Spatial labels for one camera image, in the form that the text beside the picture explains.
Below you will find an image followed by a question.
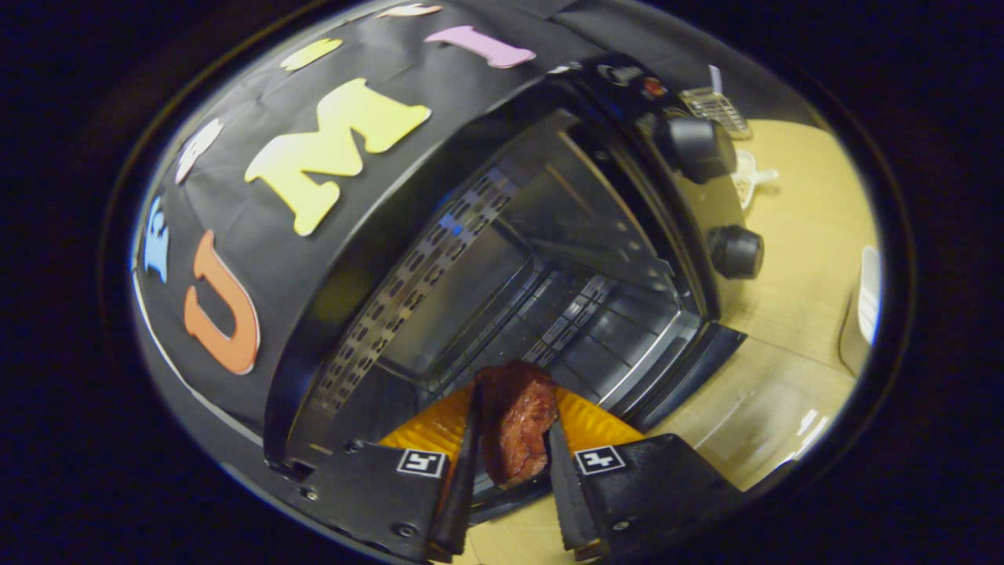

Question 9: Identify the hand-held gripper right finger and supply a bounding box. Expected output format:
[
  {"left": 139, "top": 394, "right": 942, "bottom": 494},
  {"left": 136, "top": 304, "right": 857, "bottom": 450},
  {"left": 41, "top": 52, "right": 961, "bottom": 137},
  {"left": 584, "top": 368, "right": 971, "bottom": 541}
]
[{"left": 547, "top": 388, "right": 746, "bottom": 562}]

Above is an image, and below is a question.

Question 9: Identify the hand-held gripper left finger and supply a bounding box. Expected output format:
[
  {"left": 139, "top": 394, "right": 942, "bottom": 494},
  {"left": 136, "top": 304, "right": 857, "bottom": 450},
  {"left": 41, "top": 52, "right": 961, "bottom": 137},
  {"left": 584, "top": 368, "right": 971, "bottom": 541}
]
[{"left": 294, "top": 383, "right": 483, "bottom": 564}]

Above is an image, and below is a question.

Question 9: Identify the brown meat piece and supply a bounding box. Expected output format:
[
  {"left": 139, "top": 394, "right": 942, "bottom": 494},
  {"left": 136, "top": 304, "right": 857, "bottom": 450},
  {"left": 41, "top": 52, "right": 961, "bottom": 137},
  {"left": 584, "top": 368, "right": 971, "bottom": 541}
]
[{"left": 473, "top": 360, "right": 560, "bottom": 487}]

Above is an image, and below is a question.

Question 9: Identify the black toaster oven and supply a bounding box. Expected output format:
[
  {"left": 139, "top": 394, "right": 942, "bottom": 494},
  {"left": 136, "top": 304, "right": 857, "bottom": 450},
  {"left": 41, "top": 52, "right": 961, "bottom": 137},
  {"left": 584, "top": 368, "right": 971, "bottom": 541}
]
[{"left": 263, "top": 53, "right": 766, "bottom": 523}]

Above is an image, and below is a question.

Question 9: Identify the white divided grain dish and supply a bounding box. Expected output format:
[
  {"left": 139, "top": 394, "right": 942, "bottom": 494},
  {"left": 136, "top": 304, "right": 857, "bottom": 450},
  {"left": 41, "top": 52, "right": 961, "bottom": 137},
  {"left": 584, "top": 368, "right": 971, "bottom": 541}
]
[{"left": 731, "top": 149, "right": 780, "bottom": 211}]

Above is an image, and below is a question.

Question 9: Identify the white rectangular tray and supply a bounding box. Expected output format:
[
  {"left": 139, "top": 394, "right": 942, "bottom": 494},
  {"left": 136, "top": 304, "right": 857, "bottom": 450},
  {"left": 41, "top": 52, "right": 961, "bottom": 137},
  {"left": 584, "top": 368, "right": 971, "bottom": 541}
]
[{"left": 838, "top": 245, "right": 883, "bottom": 377}]

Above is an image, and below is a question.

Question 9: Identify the metal mesh utensil holder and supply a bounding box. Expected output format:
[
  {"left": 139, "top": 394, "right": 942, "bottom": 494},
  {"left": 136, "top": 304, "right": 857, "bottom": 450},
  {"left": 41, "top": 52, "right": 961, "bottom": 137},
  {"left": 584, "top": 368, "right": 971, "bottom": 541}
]
[{"left": 678, "top": 86, "right": 752, "bottom": 140}]

